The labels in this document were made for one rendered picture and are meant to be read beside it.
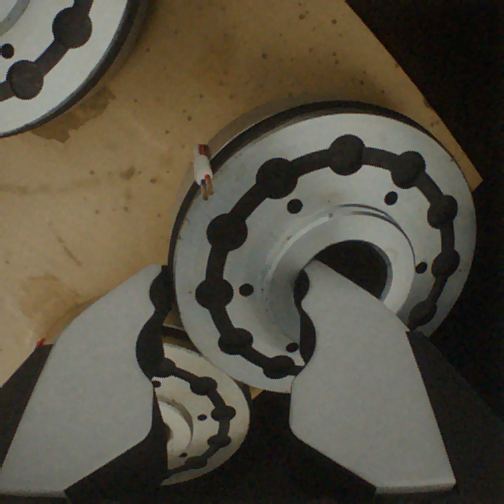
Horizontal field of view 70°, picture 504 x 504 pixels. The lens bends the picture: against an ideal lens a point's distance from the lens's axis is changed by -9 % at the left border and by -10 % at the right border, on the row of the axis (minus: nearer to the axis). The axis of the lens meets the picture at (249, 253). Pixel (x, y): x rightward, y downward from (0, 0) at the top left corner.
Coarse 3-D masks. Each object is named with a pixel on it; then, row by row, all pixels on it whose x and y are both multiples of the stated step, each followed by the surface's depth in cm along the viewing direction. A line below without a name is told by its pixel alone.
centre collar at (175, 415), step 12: (168, 396) 16; (168, 408) 16; (180, 408) 16; (168, 420) 16; (180, 420) 16; (192, 420) 17; (180, 432) 16; (192, 432) 17; (168, 444) 17; (180, 444) 17; (168, 456) 17
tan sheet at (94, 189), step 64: (192, 0) 12; (256, 0) 13; (320, 0) 13; (128, 64) 13; (192, 64) 13; (256, 64) 14; (320, 64) 14; (384, 64) 14; (64, 128) 14; (128, 128) 14; (192, 128) 14; (0, 192) 14; (64, 192) 15; (128, 192) 15; (0, 256) 15; (64, 256) 16; (128, 256) 16; (320, 256) 18; (0, 320) 17; (0, 384) 18
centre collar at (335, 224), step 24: (312, 216) 11; (336, 216) 11; (360, 216) 11; (384, 216) 11; (288, 240) 11; (312, 240) 11; (336, 240) 11; (360, 240) 11; (384, 240) 11; (408, 240) 11; (288, 264) 11; (384, 264) 12; (408, 264) 12; (264, 288) 12; (288, 288) 11; (384, 288) 12; (408, 288) 12; (288, 312) 12; (288, 336) 12
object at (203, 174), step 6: (198, 144) 12; (204, 144) 12; (198, 150) 11; (204, 150) 11; (198, 156) 10; (204, 156) 10; (198, 162) 9; (204, 162) 9; (198, 168) 9; (204, 168) 9; (210, 168) 9; (198, 174) 9; (204, 174) 9; (210, 174) 9; (198, 180) 9; (204, 180) 9; (210, 180) 9; (204, 186) 9; (210, 186) 8; (204, 192) 8; (210, 192) 8; (204, 198) 8
